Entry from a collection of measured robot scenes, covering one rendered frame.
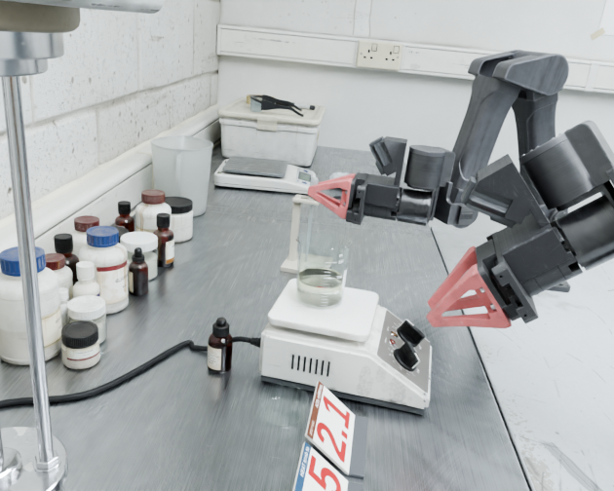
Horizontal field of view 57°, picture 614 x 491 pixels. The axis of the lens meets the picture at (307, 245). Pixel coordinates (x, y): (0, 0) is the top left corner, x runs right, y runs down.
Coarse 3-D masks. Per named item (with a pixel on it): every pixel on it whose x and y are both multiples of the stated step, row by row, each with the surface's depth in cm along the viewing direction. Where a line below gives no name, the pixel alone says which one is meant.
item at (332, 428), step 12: (324, 396) 61; (324, 408) 59; (336, 408) 61; (324, 420) 58; (336, 420) 59; (348, 420) 61; (324, 432) 56; (336, 432) 58; (348, 432) 60; (324, 444) 55; (336, 444) 56; (336, 456) 55
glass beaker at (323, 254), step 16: (304, 240) 69; (320, 240) 71; (336, 240) 70; (304, 256) 66; (320, 256) 65; (336, 256) 66; (304, 272) 67; (320, 272) 66; (336, 272) 66; (304, 288) 67; (320, 288) 67; (336, 288) 67; (304, 304) 68; (320, 304) 67; (336, 304) 68
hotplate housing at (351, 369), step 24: (384, 312) 73; (264, 336) 65; (288, 336) 65; (312, 336) 65; (264, 360) 66; (288, 360) 66; (312, 360) 65; (336, 360) 64; (360, 360) 63; (312, 384) 66; (336, 384) 65; (360, 384) 64; (384, 384) 64; (408, 384) 64; (408, 408) 64
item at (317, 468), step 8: (312, 456) 52; (312, 464) 51; (320, 464) 52; (312, 472) 50; (320, 472) 51; (328, 472) 52; (336, 472) 53; (304, 480) 49; (312, 480) 50; (320, 480) 51; (328, 480) 52; (336, 480) 52; (304, 488) 48; (312, 488) 49; (320, 488) 50; (328, 488) 51; (336, 488) 52
